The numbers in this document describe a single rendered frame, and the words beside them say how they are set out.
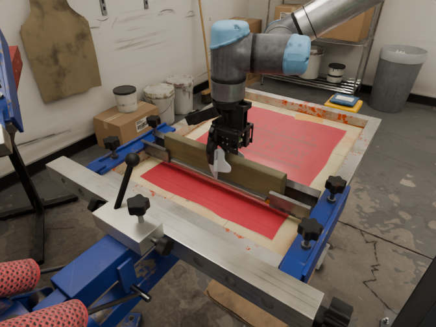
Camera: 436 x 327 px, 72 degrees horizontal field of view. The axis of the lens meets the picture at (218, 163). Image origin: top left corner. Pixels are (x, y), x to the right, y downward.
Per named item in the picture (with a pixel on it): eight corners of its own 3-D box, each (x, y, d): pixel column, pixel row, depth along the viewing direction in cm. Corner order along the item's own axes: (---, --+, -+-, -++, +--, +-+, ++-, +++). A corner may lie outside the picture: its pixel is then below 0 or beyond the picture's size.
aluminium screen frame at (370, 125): (240, 94, 136) (241, 86, 134) (378, 128, 109) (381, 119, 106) (93, 183, 82) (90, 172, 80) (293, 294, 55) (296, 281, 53)
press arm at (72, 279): (135, 232, 62) (131, 215, 59) (156, 245, 59) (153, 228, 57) (58, 296, 51) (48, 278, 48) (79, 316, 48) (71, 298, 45)
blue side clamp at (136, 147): (166, 139, 104) (164, 121, 100) (177, 144, 102) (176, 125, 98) (93, 184, 84) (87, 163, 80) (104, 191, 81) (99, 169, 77)
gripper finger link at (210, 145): (209, 167, 71) (213, 132, 68) (204, 165, 72) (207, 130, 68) (220, 161, 75) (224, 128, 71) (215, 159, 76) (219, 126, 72)
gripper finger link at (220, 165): (225, 189, 72) (230, 154, 69) (205, 180, 75) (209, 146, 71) (231, 184, 75) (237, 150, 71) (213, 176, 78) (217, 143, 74)
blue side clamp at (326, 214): (324, 200, 78) (330, 178, 74) (344, 207, 76) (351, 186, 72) (274, 285, 58) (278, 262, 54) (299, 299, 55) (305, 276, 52)
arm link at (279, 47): (308, 27, 62) (255, 25, 64) (313, 39, 53) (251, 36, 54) (302, 65, 67) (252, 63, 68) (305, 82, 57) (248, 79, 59)
